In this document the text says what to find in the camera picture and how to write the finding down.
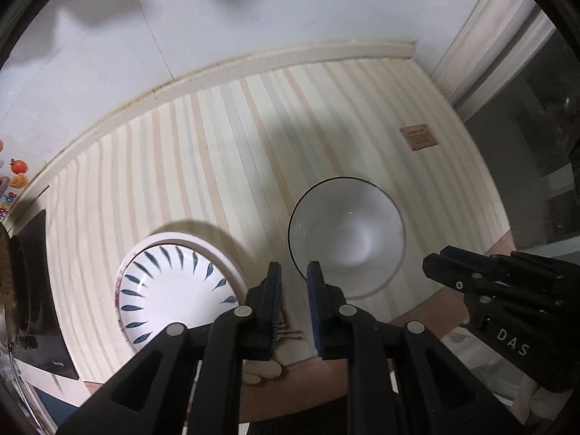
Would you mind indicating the colourful wall stickers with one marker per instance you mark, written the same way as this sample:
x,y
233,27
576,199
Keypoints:
x,y
13,176

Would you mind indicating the glass door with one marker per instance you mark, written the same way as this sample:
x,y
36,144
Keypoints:
x,y
534,145

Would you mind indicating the white plate pink floral print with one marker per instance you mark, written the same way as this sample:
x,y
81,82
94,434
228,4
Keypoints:
x,y
217,247

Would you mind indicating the black glass stove top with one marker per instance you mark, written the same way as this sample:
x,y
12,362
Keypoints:
x,y
40,299

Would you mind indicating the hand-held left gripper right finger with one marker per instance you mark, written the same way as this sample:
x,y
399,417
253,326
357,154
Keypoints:
x,y
315,308

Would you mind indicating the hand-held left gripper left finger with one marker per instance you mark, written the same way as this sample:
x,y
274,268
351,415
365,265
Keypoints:
x,y
275,308

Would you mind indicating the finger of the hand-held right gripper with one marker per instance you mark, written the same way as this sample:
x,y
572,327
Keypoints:
x,y
448,274
480,260

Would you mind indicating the white door frame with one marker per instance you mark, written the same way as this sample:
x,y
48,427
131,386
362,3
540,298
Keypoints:
x,y
489,40

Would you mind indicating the striped counter mat with cat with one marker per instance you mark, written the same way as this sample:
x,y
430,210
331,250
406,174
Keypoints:
x,y
204,154

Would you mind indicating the white bowl dark rim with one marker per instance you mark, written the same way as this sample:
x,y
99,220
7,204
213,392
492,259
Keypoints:
x,y
349,231

